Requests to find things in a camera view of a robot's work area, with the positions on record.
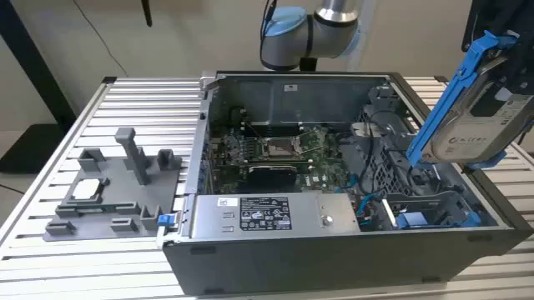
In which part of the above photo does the hard disk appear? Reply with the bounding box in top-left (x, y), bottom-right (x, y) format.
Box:
top-left (406, 29), bottom-right (534, 171)

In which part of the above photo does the grey metal disk bay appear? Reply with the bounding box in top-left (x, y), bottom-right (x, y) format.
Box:
top-left (350, 84), bottom-right (480, 228)

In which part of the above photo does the green motherboard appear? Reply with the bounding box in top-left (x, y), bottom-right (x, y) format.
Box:
top-left (205, 124), bottom-right (364, 194)

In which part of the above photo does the CPU socket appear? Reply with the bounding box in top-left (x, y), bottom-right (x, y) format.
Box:
top-left (257, 136), bottom-right (302, 159)

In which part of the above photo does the locking lever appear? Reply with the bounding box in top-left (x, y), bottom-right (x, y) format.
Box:
top-left (244, 122), bottom-right (264, 139)

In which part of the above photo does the black hanging rod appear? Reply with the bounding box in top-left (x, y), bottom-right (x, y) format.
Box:
top-left (140, 0), bottom-right (153, 28)

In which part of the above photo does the black PC case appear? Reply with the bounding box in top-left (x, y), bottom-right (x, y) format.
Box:
top-left (156, 70), bottom-right (529, 296)

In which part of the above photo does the silver power supply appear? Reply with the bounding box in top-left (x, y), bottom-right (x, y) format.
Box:
top-left (189, 192), bottom-right (362, 237)

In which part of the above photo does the grey parts rack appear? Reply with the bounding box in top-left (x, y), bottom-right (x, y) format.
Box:
top-left (43, 127), bottom-right (183, 243)

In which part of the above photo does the green RAM stick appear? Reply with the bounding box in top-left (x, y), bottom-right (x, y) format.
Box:
top-left (76, 204), bottom-right (131, 214)

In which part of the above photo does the silver CPU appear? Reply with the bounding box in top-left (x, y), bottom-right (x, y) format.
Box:
top-left (72, 180), bottom-right (104, 200)

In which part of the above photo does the black stand with base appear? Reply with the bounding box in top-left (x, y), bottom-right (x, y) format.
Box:
top-left (0, 0), bottom-right (79, 174)

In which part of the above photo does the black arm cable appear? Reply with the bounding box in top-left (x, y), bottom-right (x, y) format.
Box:
top-left (262, 0), bottom-right (279, 41)

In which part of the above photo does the long black wire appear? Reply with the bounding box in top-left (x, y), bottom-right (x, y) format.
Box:
top-left (358, 121), bottom-right (391, 193)

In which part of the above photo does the blue disk wire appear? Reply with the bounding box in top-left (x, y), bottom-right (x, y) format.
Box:
top-left (339, 173), bottom-right (387, 224)

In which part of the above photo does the thin black wall cable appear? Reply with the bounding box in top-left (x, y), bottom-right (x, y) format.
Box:
top-left (72, 0), bottom-right (128, 78)

